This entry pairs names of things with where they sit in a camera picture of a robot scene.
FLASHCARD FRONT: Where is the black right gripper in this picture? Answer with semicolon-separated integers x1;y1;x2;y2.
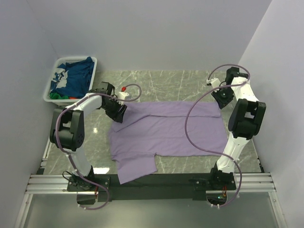
211;85;234;110

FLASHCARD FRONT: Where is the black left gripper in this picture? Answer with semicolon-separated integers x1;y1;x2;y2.
102;97;127;123

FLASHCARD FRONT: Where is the purple t shirt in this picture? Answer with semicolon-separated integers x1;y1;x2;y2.
108;101;227;184

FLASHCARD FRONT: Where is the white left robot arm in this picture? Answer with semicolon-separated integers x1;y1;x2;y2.
50;82;130;191

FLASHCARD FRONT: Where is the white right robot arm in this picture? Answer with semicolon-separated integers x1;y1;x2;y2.
207;64;266;174

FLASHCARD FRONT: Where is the blue printed t shirt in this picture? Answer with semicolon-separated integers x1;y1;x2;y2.
50;57;95;99

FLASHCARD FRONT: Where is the green t shirt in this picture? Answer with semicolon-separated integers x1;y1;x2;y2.
49;93;69;100

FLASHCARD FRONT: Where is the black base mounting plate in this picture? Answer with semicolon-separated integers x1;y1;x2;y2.
67;173;239;206

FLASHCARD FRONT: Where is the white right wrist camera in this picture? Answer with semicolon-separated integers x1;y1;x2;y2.
206;78;221;88

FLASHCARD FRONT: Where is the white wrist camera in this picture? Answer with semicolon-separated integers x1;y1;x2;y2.
206;78;221;88
117;91;132;103

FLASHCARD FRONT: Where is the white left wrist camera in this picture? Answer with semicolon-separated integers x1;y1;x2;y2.
117;91;132;103

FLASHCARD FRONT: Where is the aluminium frame rail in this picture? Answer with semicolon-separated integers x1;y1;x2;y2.
15;128;287;228

